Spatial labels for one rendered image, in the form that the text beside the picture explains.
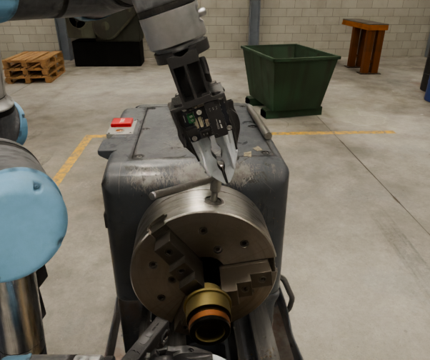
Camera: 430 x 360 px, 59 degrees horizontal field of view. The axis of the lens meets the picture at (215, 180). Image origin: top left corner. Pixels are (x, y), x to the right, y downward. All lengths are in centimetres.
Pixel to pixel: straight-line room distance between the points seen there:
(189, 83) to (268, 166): 49
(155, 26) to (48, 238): 27
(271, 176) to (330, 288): 166
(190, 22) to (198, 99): 9
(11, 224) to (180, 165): 54
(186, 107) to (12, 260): 26
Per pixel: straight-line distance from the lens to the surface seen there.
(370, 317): 240
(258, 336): 101
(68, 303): 247
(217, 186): 76
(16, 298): 69
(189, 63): 47
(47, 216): 45
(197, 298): 73
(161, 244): 75
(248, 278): 79
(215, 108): 48
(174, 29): 47
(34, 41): 1144
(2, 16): 49
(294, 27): 1091
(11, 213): 44
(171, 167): 91
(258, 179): 91
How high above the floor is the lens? 162
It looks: 27 degrees down
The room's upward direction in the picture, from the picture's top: straight up
